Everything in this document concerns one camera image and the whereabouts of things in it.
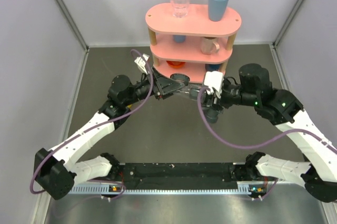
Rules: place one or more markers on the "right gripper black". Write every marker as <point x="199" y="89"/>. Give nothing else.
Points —
<point x="215" y="102"/>

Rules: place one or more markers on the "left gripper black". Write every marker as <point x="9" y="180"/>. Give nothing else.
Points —
<point x="162" y="86"/>

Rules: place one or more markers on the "grey pvc tee fitting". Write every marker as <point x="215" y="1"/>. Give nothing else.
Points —
<point x="211" y="117"/>

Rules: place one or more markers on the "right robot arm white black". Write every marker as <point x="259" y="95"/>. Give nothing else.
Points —
<point x="284" y="111"/>

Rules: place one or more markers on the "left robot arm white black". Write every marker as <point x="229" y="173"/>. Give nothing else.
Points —
<point x="58" y="170"/>

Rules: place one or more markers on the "orange bowl bottom shelf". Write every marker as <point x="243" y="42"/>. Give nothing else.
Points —
<point x="175" y="64"/>

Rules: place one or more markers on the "dark blue cup bottom shelf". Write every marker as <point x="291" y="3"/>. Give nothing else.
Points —
<point x="212" y="67"/>

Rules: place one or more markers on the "pink three-tier shelf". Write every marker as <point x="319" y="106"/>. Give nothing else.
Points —
<point x="162" y="25"/>

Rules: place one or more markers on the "small blue cup middle shelf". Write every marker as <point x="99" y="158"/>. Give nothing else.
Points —
<point x="179" y="38"/>

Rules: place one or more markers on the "clear drinking glass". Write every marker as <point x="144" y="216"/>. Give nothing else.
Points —
<point x="180" y="7"/>

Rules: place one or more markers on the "tall blue plastic cup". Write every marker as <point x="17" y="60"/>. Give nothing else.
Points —
<point x="216" y="9"/>

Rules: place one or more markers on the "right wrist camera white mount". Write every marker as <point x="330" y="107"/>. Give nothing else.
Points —
<point x="213" y="83"/>

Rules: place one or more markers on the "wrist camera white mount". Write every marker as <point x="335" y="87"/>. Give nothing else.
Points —
<point x="213" y="83"/>
<point x="141" y="63"/>

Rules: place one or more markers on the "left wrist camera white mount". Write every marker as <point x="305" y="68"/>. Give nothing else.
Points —
<point x="141" y="63"/>

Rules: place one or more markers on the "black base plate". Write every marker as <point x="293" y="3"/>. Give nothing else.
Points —
<point x="185" y="176"/>

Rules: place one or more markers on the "grey slotted cable duct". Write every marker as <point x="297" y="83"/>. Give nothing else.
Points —
<point x="113" y="189"/>

